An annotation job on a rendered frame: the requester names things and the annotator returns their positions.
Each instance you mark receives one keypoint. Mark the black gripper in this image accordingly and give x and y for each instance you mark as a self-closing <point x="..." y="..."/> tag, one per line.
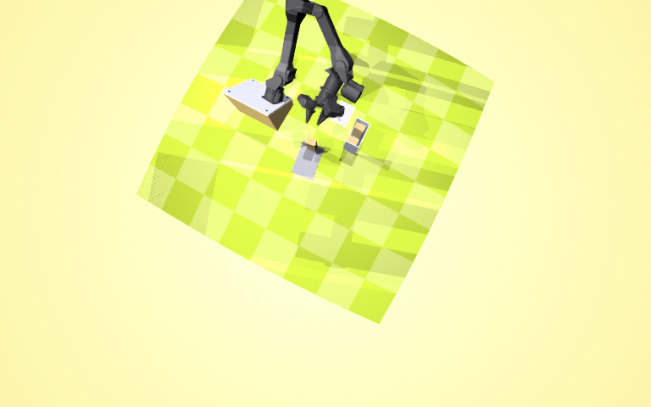
<point x="309" y="104"/>

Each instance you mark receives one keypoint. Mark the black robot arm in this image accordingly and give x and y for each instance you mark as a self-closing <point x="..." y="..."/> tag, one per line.
<point x="341" y="61"/>

